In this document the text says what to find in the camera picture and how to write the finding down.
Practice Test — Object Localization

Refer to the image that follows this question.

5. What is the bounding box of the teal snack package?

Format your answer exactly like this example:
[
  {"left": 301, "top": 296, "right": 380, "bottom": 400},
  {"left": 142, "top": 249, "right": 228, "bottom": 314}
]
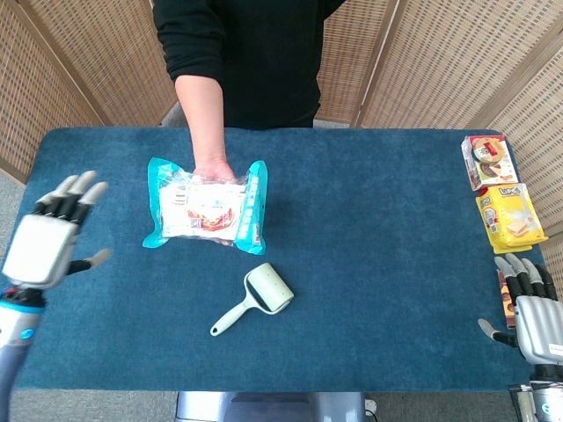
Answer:
[{"left": 141, "top": 156, "right": 268, "bottom": 257}]

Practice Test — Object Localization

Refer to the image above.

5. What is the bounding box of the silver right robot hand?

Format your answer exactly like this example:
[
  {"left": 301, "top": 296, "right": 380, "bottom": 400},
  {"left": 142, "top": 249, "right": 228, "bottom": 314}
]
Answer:
[{"left": 477, "top": 252, "right": 563, "bottom": 366}]

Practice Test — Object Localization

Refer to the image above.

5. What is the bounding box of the woven rattan folding screen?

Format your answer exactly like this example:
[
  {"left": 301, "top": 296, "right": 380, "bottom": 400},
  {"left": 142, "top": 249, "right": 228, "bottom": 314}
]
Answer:
[{"left": 0, "top": 0, "right": 563, "bottom": 273}]

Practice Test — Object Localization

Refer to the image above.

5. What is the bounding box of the yellow snack bag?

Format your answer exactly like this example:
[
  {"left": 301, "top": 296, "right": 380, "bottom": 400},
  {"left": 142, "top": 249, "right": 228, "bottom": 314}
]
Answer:
[{"left": 474, "top": 182, "right": 550, "bottom": 255}]

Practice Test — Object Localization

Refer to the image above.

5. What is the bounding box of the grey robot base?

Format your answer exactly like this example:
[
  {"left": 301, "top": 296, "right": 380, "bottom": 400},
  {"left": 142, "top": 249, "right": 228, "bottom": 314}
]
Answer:
[{"left": 174, "top": 390, "right": 379, "bottom": 422}]

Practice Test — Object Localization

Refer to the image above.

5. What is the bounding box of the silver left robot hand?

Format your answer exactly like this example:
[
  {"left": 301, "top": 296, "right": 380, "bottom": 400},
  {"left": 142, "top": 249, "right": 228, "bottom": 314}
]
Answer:
[{"left": 0, "top": 170, "right": 113, "bottom": 291}]

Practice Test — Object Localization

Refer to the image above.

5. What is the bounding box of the person's bare forearm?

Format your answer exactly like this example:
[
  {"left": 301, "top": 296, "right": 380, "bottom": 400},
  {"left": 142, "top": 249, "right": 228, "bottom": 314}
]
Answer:
[{"left": 174, "top": 73, "right": 231, "bottom": 172}]

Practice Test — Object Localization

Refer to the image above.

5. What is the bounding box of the brown cookie box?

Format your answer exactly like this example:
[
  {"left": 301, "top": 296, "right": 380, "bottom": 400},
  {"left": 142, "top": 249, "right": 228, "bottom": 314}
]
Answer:
[{"left": 497, "top": 268, "right": 519, "bottom": 331}]

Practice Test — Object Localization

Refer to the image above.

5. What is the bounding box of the person's black sweater torso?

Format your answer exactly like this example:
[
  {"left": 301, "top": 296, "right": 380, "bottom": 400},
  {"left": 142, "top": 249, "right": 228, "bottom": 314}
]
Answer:
[{"left": 152, "top": 0, "right": 351, "bottom": 132}]

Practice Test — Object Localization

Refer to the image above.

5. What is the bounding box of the blue table mat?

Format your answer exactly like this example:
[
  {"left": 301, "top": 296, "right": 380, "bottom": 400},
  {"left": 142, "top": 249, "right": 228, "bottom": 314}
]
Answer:
[{"left": 0, "top": 127, "right": 553, "bottom": 393}]

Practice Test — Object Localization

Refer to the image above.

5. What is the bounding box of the person's bare hand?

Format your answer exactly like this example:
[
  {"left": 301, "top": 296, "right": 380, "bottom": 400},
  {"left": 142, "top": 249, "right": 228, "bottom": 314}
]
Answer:
[{"left": 194, "top": 160, "right": 238, "bottom": 182}]

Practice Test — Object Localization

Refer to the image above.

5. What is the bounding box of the pale green lint roller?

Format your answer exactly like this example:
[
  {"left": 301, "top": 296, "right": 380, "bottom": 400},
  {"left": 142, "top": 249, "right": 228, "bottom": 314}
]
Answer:
[{"left": 209, "top": 262, "right": 296, "bottom": 338}]

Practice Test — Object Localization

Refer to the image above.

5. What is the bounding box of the red white snack box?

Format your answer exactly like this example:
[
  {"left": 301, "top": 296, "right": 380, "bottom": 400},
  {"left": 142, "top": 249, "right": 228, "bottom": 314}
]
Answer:
[{"left": 460, "top": 135, "right": 520, "bottom": 192}]

